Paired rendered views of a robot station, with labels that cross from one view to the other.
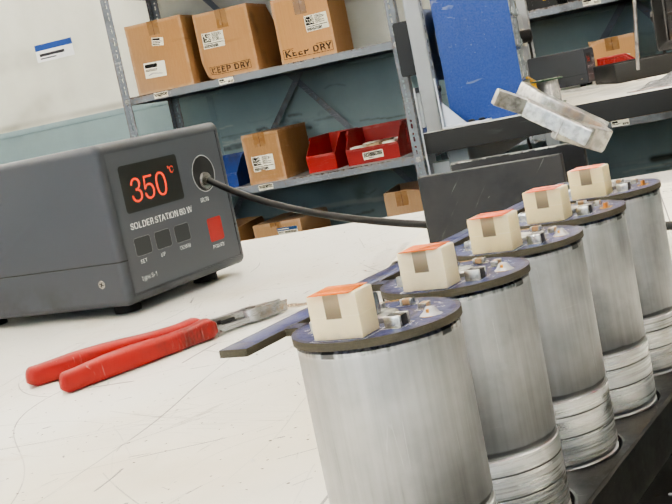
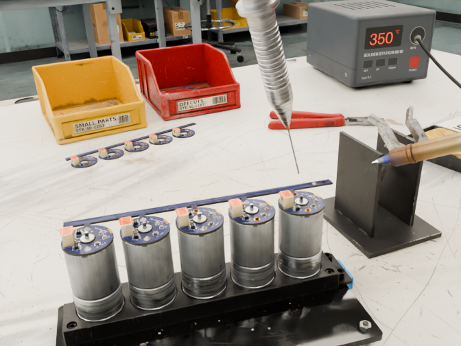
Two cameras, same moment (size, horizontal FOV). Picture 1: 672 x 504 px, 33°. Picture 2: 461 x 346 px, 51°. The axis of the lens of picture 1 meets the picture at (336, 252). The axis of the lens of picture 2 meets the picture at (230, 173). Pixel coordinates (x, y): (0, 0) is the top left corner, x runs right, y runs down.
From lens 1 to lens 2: 0.23 m
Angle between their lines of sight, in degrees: 46
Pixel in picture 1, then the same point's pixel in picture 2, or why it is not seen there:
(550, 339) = (186, 258)
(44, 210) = (337, 35)
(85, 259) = (344, 62)
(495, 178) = (359, 149)
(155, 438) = (244, 172)
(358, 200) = not seen: outside the picture
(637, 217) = (293, 222)
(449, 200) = (346, 147)
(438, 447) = (78, 282)
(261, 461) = not seen: hidden behind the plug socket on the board
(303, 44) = not seen: outside the picture
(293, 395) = (298, 179)
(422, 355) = (74, 260)
